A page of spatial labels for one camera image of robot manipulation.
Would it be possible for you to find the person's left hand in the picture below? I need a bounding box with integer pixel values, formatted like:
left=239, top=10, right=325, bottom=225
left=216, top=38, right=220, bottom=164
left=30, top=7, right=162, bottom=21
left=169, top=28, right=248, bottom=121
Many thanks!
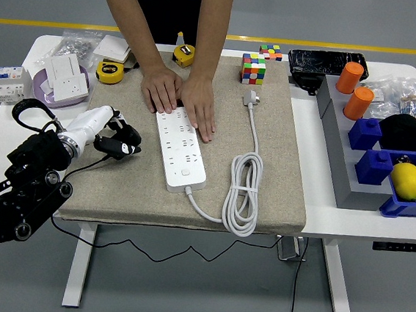
left=175, top=73, right=222, bottom=144

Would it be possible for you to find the person's right hand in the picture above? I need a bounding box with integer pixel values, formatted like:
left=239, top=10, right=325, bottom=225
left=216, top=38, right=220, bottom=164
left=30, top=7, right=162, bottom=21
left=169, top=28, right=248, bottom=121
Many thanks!
left=137, top=63, right=186, bottom=117

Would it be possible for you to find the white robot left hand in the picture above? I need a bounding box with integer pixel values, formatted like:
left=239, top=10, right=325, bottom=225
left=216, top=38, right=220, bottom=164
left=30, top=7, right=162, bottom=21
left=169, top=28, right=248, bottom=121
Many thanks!
left=63, top=101, right=146, bottom=164

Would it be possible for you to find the black plug adapter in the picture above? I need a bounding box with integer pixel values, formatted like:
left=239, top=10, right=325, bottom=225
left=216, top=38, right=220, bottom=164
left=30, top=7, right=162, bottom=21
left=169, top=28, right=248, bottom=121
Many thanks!
left=105, top=116, right=145, bottom=149

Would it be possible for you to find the white power strip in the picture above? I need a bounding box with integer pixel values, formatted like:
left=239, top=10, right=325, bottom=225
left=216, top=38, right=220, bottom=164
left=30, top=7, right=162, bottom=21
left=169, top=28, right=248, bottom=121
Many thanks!
left=148, top=103, right=214, bottom=196

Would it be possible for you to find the thin black plug cord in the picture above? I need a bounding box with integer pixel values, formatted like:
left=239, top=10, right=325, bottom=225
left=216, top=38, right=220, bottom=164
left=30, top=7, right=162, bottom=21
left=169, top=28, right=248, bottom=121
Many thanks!
left=47, top=148, right=288, bottom=275

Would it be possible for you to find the yellow black tape measure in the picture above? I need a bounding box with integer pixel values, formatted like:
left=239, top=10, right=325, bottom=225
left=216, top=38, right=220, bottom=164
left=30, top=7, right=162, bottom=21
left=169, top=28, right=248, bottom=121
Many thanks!
left=94, top=59, right=126, bottom=87
left=171, top=42, right=197, bottom=69

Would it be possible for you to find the purple bowl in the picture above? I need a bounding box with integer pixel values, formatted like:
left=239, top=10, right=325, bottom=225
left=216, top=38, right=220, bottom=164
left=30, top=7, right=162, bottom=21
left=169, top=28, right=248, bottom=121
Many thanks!
left=30, top=60, right=93, bottom=113

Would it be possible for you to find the large colourful puzzle cube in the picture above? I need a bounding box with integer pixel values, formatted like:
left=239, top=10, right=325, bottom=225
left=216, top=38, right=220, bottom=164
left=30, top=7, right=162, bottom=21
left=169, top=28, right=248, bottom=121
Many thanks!
left=239, top=52, right=269, bottom=87

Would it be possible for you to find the clear bag of screws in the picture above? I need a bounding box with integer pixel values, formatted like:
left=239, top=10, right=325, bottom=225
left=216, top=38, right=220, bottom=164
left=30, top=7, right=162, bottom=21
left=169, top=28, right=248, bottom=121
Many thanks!
left=35, top=26, right=103, bottom=72

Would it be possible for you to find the grey-brown mat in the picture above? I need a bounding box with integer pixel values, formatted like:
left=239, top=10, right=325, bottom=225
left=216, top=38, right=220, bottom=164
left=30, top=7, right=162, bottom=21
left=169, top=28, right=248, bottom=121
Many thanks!
left=56, top=41, right=323, bottom=244

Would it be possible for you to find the black table control panel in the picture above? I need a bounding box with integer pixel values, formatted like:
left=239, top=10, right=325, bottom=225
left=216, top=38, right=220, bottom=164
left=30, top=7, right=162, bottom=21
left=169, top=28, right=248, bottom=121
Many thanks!
left=371, top=239, right=416, bottom=255

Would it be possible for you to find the person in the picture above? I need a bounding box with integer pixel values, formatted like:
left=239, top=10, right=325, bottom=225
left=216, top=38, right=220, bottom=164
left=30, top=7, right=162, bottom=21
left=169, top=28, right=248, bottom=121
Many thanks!
left=121, top=0, right=209, bottom=48

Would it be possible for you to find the white circuit breaker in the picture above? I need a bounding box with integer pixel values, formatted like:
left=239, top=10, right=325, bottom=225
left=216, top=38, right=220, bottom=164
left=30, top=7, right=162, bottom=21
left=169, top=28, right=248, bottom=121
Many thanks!
left=0, top=63, right=35, bottom=107

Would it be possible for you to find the small colourful puzzle cube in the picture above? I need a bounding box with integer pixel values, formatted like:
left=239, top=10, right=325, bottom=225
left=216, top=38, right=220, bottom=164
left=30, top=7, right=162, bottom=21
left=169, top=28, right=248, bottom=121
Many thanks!
left=258, top=43, right=285, bottom=63

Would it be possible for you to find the white table leg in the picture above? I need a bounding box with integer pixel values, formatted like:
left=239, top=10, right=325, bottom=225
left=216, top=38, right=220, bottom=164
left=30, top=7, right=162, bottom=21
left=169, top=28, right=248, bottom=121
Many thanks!
left=60, top=220, right=100, bottom=310
left=315, top=237, right=361, bottom=312

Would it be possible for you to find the black power adapter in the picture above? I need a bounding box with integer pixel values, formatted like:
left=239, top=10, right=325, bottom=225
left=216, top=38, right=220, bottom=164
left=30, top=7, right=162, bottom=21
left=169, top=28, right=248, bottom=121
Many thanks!
left=288, top=72, right=324, bottom=98

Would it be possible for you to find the blue plastic bin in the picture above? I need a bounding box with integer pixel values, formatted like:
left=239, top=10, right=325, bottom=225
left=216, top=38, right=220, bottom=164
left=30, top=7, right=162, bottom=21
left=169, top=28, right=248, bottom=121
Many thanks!
left=379, top=148, right=416, bottom=221

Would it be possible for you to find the black plastic tray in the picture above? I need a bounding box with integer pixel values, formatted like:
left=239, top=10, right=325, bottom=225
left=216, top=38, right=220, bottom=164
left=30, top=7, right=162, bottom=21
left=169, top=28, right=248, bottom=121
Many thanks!
left=286, top=46, right=373, bottom=86

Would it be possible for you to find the yellow lemon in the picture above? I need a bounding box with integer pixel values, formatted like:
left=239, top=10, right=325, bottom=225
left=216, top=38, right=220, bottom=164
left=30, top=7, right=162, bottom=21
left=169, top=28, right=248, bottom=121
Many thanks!
left=388, top=162, right=416, bottom=202

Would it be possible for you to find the orange cylinder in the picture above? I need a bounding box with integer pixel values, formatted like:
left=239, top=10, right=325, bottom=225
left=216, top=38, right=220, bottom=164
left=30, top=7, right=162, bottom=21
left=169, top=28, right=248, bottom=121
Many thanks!
left=343, top=84, right=376, bottom=123
left=335, top=60, right=367, bottom=96

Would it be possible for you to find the silver box under table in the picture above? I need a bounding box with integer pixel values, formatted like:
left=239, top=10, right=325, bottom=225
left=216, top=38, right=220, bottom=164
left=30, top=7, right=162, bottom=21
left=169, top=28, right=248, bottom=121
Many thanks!
left=275, top=234, right=309, bottom=264

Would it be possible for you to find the blue block with knob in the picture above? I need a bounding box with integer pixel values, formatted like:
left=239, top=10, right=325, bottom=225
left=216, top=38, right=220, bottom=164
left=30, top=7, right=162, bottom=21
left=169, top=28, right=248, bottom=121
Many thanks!
left=346, top=116, right=385, bottom=153
left=354, top=147, right=396, bottom=188

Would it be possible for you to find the grey stepped block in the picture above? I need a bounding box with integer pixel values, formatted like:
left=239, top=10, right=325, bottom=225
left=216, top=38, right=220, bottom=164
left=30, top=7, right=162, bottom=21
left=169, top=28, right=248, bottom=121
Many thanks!
left=306, top=74, right=404, bottom=214

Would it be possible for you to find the clear bag of small parts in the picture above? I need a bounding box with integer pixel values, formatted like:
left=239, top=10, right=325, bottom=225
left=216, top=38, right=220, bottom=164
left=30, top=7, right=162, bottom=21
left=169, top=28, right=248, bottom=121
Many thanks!
left=358, top=77, right=404, bottom=123

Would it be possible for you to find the black cloth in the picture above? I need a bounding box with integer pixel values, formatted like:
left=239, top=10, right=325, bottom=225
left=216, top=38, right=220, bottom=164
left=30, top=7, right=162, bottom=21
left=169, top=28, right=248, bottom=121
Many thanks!
left=376, top=112, right=416, bottom=154

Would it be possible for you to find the white wall socket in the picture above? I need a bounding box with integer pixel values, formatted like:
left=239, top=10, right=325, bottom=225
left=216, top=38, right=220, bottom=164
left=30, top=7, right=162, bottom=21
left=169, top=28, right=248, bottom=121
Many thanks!
left=51, top=70, right=92, bottom=106

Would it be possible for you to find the white cord with plug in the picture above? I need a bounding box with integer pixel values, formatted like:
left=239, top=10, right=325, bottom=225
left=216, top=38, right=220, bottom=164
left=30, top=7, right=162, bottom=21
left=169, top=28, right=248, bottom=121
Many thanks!
left=182, top=84, right=272, bottom=239

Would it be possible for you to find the white switch plate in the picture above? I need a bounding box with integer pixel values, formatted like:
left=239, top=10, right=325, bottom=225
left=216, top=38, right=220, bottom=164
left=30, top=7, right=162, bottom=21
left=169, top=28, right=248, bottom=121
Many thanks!
left=44, top=51, right=86, bottom=85

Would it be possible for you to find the white square switch panel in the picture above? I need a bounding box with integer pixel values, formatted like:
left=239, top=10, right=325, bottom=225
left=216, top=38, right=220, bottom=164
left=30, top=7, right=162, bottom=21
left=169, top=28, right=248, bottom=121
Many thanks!
left=91, top=33, right=134, bottom=65

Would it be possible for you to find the black hanging cable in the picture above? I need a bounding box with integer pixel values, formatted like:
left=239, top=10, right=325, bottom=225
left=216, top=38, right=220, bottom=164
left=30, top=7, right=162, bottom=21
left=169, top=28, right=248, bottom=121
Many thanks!
left=291, top=236, right=310, bottom=312

